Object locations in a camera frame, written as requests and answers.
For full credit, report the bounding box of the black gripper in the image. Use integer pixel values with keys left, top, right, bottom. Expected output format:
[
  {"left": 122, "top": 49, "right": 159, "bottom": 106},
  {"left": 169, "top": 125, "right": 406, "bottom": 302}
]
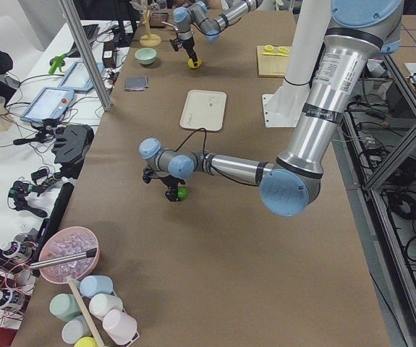
[
  {"left": 143, "top": 166, "right": 180, "bottom": 202},
  {"left": 169, "top": 37, "right": 198, "bottom": 60}
]

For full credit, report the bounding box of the green lemon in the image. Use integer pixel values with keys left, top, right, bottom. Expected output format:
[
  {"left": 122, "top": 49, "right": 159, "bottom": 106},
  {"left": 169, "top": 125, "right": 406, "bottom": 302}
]
[{"left": 177, "top": 187, "right": 187, "bottom": 200}]

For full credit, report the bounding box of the yellow lemon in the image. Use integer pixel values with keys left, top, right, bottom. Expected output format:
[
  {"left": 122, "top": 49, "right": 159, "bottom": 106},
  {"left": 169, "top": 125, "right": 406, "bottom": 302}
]
[{"left": 187, "top": 59, "right": 202, "bottom": 69}]

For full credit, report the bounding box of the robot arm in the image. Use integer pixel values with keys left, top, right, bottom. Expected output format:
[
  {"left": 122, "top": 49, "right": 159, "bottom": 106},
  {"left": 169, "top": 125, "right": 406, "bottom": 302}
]
[
  {"left": 170, "top": 0, "right": 263, "bottom": 69},
  {"left": 139, "top": 1, "right": 404, "bottom": 217}
]

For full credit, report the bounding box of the white rabbit tray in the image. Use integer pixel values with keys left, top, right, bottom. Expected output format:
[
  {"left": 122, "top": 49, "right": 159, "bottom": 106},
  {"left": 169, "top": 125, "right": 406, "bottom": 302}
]
[{"left": 179, "top": 90, "right": 227, "bottom": 132}]

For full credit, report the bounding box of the wooden mug tree stand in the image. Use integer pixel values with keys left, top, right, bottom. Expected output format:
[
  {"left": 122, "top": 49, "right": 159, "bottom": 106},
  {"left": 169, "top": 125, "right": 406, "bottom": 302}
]
[{"left": 140, "top": 1, "right": 161, "bottom": 47}]

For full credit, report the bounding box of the mint green bowl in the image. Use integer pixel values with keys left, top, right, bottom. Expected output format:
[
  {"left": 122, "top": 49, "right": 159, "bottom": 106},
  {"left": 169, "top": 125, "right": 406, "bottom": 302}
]
[{"left": 135, "top": 48, "right": 157, "bottom": 65}]

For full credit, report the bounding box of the folded grey cloth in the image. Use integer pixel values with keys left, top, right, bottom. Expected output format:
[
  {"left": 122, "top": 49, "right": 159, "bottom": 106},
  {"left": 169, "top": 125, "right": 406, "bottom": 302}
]
[{"left": 124, "top": 75, "right": 148, "bottom": 91}]

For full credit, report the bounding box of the yellow plastic knife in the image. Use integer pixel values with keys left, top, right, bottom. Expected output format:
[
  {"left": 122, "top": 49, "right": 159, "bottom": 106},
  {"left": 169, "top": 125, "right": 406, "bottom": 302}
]
[{"left": 262, "top": 52, "right": 289, "bottom": 57}]

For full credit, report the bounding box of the wooden cutting board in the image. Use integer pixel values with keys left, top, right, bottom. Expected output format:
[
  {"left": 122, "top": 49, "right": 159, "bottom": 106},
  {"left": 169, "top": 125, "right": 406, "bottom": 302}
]
[{"left": 256, "top": 45, "right": 292, "bottom": 77}]

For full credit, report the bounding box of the pink bowl with ice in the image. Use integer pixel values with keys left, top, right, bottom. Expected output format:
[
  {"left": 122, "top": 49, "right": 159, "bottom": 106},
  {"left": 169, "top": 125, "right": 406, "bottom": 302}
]
[{"left": 39, "top": 226, "right": 100, "bottom": 284}]

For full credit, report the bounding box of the teach pendant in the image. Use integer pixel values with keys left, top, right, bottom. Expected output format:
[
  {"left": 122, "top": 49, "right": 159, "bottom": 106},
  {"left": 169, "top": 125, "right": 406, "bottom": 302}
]
[
  {"left": 20, "top": 87, "right": 75, "bottom": 124},
  {"left": 58, "top": 61, "right": 93, "bottom": 93}
]

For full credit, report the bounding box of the pink cup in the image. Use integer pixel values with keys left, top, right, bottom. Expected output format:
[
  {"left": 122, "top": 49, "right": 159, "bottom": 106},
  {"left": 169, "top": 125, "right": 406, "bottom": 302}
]
[{"left": 102, "top": 309, "right": 139, "bottom": 346}]

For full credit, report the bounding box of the mint green cup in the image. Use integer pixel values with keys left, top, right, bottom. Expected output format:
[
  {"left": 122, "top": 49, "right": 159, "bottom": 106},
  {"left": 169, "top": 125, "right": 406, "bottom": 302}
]
[{"left": 49, "top": 294, "right": 82, "bottom": 322}]

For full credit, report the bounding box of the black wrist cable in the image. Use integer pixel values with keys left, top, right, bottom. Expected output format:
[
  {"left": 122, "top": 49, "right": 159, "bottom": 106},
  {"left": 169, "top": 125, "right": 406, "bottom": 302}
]
[{"left": 164, "top": 127, "right": 209, "bottom": 171}]

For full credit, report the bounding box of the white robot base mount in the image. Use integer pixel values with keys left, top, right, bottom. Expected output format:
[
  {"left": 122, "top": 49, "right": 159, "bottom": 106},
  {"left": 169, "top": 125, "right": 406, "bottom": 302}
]
[{"left": 263, "top": 0, "right": 331, "bottom": 128}]

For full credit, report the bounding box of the aluminium frame post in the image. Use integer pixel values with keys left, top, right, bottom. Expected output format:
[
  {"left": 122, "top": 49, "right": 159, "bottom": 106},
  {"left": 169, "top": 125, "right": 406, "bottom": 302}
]
[{"left": 59, "top": 0, "right": 112, "bottom": 111}]

